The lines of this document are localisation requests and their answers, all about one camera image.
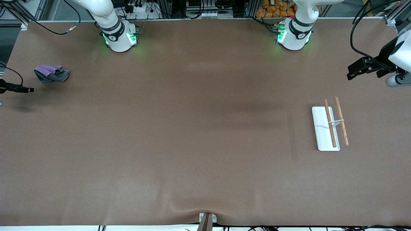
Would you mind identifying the orange snack packets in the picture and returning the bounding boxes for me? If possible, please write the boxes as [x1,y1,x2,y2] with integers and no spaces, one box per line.
[256,0,297,18]

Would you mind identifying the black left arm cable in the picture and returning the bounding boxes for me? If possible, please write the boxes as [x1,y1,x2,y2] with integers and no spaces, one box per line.
[350,0,411,64]

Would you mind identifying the brown table mat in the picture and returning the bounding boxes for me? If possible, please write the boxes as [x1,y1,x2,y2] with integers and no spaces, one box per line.
[0,19,411,227]

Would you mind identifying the grey metal equipment shelf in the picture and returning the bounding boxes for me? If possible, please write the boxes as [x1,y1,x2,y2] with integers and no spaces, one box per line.
[186,0,234,19]

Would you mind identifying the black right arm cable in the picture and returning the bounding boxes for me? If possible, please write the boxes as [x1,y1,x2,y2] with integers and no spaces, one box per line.
[0,0,81,86]

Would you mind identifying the white rack base plate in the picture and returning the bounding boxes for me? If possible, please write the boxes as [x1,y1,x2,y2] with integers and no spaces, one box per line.
[311,106,341,151]

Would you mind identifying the white power strip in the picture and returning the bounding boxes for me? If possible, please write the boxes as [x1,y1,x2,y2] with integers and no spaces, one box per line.
[124,3,161,19]

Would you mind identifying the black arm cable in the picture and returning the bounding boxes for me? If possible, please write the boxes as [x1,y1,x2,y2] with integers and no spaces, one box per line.
[350,0,411,64]
[0,0,81,86]

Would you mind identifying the purple and grey towel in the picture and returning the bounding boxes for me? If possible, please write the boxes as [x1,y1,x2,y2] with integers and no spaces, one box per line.
[34,65,71,84]

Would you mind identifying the grey metal mount bracket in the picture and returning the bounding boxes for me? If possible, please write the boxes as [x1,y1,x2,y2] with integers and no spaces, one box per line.
[197,213,217,231]

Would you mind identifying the aluminium frame profile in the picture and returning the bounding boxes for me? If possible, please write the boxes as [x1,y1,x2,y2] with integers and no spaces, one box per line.
[376,0,411,26]
[0,0,48,31]

